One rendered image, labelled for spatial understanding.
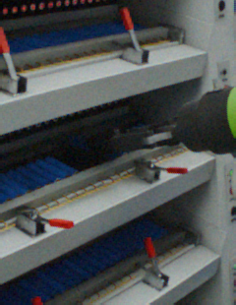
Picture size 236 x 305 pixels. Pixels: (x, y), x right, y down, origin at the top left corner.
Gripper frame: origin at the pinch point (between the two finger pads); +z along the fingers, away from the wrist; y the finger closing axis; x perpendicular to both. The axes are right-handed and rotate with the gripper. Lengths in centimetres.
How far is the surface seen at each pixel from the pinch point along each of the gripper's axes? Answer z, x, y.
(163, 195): -2.8, 10.9, -6.3
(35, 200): -0.4, 4.0, 18.6
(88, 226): -3.3, 10.1, 12.8
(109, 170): -0.4, 4.1, 2.3
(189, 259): 2.8, 25.9, -15.9
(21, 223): -1.4, 6.0, 23.2
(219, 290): 2.3, 35.1, -22.4
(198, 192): 1.9, 14.7, -22.4
